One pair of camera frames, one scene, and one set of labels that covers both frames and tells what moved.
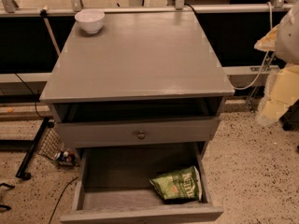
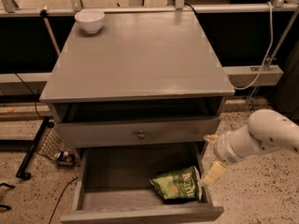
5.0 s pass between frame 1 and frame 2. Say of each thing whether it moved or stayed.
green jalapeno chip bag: stayed
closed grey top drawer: stayed
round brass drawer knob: stayed
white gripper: moved
